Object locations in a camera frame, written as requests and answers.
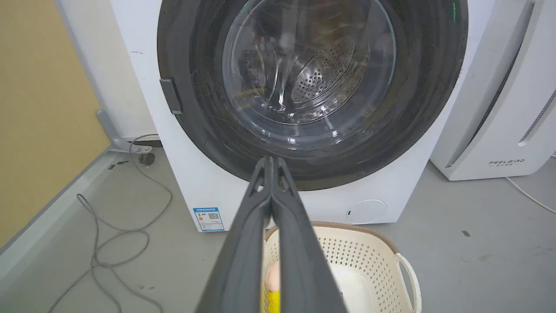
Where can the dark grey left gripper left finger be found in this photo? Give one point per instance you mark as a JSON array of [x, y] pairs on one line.
[[243, 261]]

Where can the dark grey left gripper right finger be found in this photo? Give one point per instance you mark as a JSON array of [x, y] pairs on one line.
[[304, 269]]

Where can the white front-load washing machine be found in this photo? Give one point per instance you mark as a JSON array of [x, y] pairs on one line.
[[208, 182]]

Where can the round dark washing machine door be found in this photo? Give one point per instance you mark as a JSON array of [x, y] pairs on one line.
[[312, 87]]

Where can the pink cloth in basket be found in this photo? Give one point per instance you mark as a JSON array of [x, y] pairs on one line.
[[273, 291]]

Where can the blue energy label sticker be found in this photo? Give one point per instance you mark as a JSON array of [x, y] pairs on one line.
[[209, 219]]

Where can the cream perforated laundry basket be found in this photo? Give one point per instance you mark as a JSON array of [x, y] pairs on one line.
[[373, 269]]

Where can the round white filter cover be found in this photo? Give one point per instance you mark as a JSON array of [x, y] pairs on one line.
[[366, 211]]

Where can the white Feelbird air purifier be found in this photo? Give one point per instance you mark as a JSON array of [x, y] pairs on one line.
[[499, 108]]

